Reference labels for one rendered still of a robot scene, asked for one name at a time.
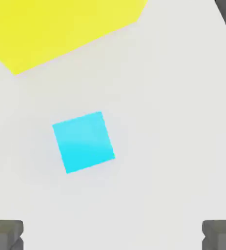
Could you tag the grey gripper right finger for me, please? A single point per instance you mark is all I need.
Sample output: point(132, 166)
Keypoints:
point(220, 234)

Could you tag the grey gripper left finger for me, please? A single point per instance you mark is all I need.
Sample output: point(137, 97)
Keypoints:
point(4, 233)

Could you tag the small cyan cube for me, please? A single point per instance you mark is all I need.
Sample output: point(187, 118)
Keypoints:
point(83, 142)

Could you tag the large yellow box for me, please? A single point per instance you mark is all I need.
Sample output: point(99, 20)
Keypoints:
point(52, 27)

